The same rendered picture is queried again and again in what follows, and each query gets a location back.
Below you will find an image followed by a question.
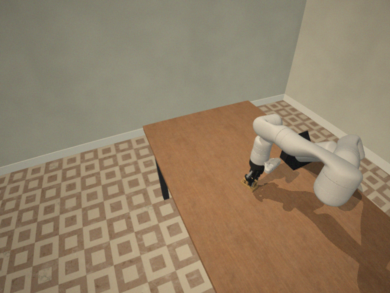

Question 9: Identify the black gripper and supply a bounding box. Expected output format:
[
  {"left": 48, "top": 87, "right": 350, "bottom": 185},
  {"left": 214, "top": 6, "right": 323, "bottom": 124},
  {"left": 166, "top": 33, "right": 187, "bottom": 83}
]
[{"left": 245, "top": 159, "right": 265, "bottom": 187}]

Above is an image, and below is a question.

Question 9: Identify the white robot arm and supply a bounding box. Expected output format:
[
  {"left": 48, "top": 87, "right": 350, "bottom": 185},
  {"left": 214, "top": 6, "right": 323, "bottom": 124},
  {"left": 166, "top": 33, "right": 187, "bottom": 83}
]
[{"left": 250, "top": 114, "right": 365, "bottom": 207}]

